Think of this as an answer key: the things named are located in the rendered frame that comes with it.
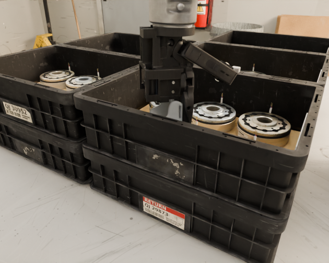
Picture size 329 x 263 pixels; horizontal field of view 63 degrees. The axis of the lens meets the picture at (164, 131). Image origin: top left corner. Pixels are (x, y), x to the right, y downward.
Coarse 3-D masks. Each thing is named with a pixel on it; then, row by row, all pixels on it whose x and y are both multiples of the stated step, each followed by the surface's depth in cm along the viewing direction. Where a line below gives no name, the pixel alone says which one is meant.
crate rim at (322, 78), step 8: (248, 48) 86; (256, 48) 84; (264, 48) 84; (320, 56) 77; (328, 56) 75; (328, 64) 68; (240, 72) 62; (248, 72) 62; (296, 80) 57; (304, 80) 57; (320, 80) 57
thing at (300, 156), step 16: (112, 80) 57; (272, 80) 57; (288, 80) 57; (80, 96) 49; (320, 96) 49; (96, 112) 47; (112, 112) 45; (128, 112) 43; (144, 112) 43; (144, 128) 43; (160, 128) 41; (176, 128) 39; (192, 128) 38; (208, 128) 38; (304, 128) 38; (208, 144) 38; (224, 144) 36; (240, 144) 35; (256, 144) 34; (304, 144) 34; (256, 160) 35; (272, 160) 34; (288, 160) 32; (304, 160) 32
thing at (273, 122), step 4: (256, 116) 56; (260, 116) 56; (264, 116) 56; (268, 116) 56; (252, 120) 55; (256, 120) 54; (268, 120) 56; (272, 120) 54; (256, 124) 54; (260, 124) 53; (264, 124) 53; (268, 124) 53; (272, 124) 53; (276, 124) 54
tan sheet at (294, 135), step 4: (148, 104) 71; (144, 108) 68; (148, 108) 68; (236, 120) 63; (236, 124) 61; (236, 128) 59; (228, 132) 58; (232, 132) 58; (292, 132) 58; (296, 132) 58; (292, 136) 56; (296, 136) 56; (288, 140) 55; (292, 140) 55; (296, 140) 55; (288, 144) 53; (292, 144) 53; (296, 144) 53; (288, 148) 52; (292, 148) 52
